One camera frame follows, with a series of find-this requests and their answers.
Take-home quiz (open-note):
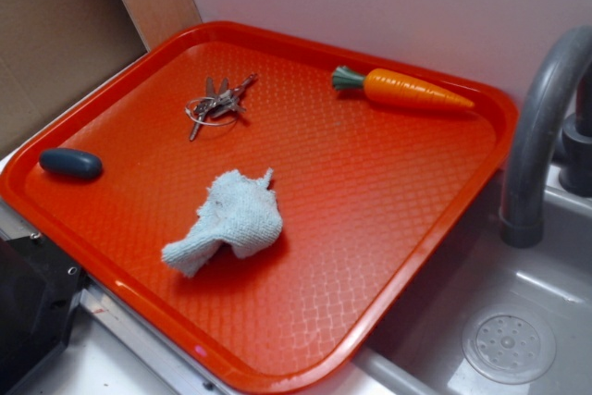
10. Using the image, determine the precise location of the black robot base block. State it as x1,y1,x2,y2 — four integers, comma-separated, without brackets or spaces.
1,233,86,394

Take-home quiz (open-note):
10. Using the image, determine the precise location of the orange plastic tray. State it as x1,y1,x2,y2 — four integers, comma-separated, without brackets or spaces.
1,22,518,394

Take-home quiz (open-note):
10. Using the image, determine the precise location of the grey plastic toy sink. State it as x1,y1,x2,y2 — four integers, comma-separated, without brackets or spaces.
354,179,591,394

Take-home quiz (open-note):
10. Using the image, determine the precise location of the brown cardboard panel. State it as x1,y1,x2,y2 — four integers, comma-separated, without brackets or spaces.
1,0,201,154

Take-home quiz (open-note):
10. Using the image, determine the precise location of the dark grey oval object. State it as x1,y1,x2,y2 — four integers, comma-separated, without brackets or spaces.
39,148,103,179

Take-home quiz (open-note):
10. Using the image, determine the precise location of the round sink drain strainer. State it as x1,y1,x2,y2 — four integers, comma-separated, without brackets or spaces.
462,304,557,385

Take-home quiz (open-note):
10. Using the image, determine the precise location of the light blue terry cloth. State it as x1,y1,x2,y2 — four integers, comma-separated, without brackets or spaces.
161,168,283,278

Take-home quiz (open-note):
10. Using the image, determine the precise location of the dark grey faucet handle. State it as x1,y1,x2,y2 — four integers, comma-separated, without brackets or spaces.
559,68,591,198

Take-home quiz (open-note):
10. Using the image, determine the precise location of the grey toy faucet spout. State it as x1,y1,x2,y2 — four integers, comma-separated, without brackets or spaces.
499,25,591,248

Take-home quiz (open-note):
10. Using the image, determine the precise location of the orange toy carrot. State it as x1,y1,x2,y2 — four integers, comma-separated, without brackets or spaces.
331,66,475,111

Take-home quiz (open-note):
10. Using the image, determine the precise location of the metal key bunch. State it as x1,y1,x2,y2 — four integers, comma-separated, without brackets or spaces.
184,73,258,142

